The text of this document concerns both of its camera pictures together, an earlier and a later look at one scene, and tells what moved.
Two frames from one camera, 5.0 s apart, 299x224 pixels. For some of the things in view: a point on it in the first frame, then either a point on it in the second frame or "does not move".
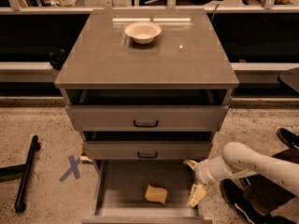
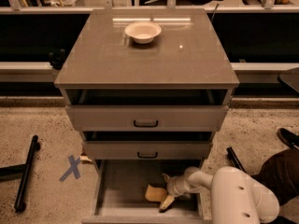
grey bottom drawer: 121,187 does not move
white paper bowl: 143,32 does not move
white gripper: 203,172 -> 173,187
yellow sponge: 156,194 does not move
